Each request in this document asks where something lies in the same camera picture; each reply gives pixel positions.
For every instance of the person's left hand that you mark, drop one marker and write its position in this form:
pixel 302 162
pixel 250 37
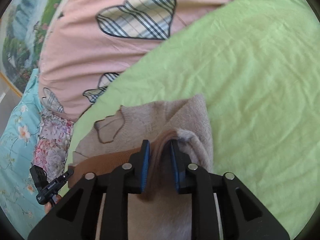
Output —
pixel 48 206

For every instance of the turquoise floral blanket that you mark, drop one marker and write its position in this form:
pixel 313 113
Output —
pixel 18 142

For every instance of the pink quilt with plaid hearts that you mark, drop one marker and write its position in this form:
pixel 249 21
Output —
pixel 92 42

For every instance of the beige knit sweater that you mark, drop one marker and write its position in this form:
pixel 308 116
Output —
pixel 160 212

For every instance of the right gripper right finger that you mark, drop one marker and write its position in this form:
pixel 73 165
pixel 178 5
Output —
pixel 222 206

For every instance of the green bed sheet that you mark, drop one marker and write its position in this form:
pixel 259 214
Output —
pixel 257 64

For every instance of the framed landscape painting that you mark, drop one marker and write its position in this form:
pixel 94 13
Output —
pixel 24 26

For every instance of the floral ruffled pillow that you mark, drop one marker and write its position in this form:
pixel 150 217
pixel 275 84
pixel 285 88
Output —
pixel 51 150

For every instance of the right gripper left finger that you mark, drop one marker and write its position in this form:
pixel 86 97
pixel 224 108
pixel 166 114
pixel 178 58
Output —
pixel 97 205

